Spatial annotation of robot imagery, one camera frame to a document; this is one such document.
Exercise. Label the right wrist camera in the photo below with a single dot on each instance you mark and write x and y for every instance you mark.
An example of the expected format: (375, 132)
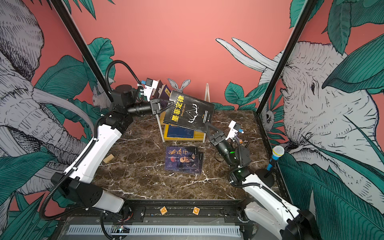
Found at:
(235, 128)

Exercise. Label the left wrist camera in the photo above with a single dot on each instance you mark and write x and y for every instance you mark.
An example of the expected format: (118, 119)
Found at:
(146, 88)

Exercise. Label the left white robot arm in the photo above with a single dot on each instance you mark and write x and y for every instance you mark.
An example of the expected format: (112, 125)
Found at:
(75, 183)

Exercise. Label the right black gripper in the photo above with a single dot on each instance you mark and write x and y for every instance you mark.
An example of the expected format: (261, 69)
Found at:
(222, 136)

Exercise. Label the black frame post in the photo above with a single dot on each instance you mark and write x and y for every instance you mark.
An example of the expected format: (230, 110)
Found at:
(297, 31)
(67, 20)

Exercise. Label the right black frame post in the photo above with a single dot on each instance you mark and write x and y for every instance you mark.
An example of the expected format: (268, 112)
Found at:
(297, 31)

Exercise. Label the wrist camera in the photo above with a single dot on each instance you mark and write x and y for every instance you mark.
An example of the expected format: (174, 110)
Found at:
(235, 128)
(146, 88)

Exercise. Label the left black frame post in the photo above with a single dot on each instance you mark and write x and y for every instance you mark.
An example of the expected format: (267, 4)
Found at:
(67, 20)

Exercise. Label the left orange sticker tag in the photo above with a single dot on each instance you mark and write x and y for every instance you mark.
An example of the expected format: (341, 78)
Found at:
(163, 210)

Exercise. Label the white wooden two-tier shelf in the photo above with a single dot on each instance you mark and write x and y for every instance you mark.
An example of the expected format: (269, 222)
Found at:
(199, 137)

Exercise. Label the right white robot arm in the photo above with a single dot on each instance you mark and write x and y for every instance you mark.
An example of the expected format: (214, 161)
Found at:
(303, 227)

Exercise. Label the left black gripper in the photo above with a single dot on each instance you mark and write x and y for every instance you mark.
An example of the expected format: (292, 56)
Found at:
(155, 106)

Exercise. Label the orange sticker tag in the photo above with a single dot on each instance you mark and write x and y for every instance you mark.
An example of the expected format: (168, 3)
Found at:
(163, 210)
(196, 211)

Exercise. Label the black book yellow title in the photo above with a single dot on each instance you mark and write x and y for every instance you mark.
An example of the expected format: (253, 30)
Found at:
(189, 112)

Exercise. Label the blue book yellow label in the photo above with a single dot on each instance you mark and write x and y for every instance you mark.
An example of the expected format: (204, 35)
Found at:
(179, 132)

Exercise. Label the small wooden block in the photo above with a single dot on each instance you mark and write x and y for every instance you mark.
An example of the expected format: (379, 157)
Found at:
(108, 158)

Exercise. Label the purple book yellow label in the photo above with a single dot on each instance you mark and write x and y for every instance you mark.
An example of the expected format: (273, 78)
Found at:
(165, 93)

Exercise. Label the white slotted cable duct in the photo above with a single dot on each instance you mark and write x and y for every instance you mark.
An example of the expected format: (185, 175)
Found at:
(156, 230)

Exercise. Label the right orange sticker tag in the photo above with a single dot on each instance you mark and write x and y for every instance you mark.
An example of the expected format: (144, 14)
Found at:
(196, 211)

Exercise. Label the blue microphone on stand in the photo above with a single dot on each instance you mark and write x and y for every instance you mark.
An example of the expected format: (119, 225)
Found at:
(266, 175)

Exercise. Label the dark purple bottom book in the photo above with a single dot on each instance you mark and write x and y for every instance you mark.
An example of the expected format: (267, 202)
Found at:
(184, 159)

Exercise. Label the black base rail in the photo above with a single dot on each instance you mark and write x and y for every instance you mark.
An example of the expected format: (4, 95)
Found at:
(135, 211)

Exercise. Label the small purple toy figure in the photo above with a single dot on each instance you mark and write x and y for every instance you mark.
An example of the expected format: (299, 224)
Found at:
(239, 140)

